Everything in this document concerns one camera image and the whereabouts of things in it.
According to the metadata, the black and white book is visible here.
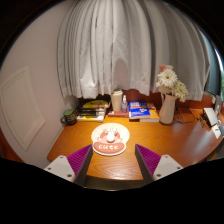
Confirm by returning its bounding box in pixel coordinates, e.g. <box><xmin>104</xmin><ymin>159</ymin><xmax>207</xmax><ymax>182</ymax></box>
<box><xmin>77</xmin><ymin>111</ymin><xmax>106</xmax><ymax>118</ymax></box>

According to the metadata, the white computer mouse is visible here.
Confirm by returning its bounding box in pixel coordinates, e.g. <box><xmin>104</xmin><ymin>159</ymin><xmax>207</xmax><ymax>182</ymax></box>
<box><xmin>104</xmin><ymin>126</ymin><xmax>118</xmax><ymax>143</ymax></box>

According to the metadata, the red-brown flat book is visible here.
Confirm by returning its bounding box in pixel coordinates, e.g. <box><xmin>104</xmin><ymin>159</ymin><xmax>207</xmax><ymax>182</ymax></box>
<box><xmin>107</xmin><ymin>109</ymin><xmax>130</xmax><ymax>118</ymax></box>

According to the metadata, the black cable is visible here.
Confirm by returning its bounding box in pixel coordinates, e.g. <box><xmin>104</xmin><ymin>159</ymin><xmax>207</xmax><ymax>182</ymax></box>
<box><xmin>174</xmin><ymin>106</ymin><xmax>201</xmax><ymax>124</ymax></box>

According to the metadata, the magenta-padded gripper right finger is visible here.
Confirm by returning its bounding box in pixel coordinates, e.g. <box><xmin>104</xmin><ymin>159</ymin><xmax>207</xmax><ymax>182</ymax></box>
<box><xmin>134</xmin><ymin>144</ymin><xmax>184</xmax><ymax>185</ymax></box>

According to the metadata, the white ceramic jug vase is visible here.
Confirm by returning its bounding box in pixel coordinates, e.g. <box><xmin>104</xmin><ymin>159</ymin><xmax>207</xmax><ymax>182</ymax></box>
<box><xmin>158</xmin><ymin>93</ymin><xmax>178</xmax><ymax>125</ymax></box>

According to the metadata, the blue cover book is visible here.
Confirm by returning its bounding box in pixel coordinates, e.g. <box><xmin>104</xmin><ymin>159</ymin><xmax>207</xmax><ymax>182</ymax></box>
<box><xmin>128</xmin><ymin>100</ymin><xmax>151</xmax><ymax>119</ymax></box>

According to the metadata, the clear spray bottle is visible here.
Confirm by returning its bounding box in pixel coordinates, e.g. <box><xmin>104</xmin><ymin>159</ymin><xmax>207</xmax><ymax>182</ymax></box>
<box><xmin>121</xmin><ymin>94</ymin><xmax>129</xmax><ymax>114</ymax></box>

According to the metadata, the orange cover book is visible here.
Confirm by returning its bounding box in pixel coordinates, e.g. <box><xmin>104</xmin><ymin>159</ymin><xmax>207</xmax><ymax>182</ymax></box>
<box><xmin>139</xmin><ymin>103</ymin><xmax>160</xmax><ymax>123</ymax></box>

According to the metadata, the white flat device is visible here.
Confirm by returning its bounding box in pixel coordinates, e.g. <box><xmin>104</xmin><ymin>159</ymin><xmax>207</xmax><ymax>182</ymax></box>
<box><xmin>203</xmin><ymin>107</ymin><xmax>219</xmax><ymax>128</ymax></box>

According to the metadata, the white pink cartoon mouse pad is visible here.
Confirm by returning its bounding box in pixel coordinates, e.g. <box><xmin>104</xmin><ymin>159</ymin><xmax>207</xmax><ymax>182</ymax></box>
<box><xmin>90</xmin><ymin>122</ymin><xmax>131</xmax><ymax>157</ymax></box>

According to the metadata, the cream lidded tumbler cup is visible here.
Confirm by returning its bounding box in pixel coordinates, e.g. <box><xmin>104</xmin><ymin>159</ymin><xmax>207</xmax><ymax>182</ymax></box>
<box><xmin>110</xmin><ymin>88</ymin><xmax>124</xmax><ymax>113</ymax></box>

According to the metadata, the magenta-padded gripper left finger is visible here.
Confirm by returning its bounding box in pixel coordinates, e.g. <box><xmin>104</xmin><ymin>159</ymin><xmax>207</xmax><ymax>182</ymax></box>
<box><xmin>43</xmin><ymin>144</ymin><xmax>94</xmax><ymax>187</ymax></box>

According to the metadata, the yellow and black book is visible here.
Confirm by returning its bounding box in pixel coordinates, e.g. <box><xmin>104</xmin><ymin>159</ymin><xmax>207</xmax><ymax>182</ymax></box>
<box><xmin>79</xmin><ymin>99</ymin><xmax>112</xmax><ymax>110</ymax></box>

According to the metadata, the dark green mug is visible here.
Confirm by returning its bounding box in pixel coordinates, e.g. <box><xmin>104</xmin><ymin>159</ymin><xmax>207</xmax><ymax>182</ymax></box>
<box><xmin>60</xmin><ymin>108</ymin><xmax>78</xmax><ymax>127</ymax></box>

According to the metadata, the white pleated curtain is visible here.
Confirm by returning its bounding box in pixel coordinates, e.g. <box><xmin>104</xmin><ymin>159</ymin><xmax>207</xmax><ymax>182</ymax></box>
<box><xmin>57</xmin><ymin>0</ymin><xmax>212</xmax><ymax>101</ymax></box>

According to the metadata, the white flower bouquet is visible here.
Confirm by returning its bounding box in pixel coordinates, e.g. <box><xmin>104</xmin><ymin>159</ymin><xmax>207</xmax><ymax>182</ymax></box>
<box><xmin>155</xmin><ymin>64</ymin><xmax>190</xmax><ymax>103</ymax></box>

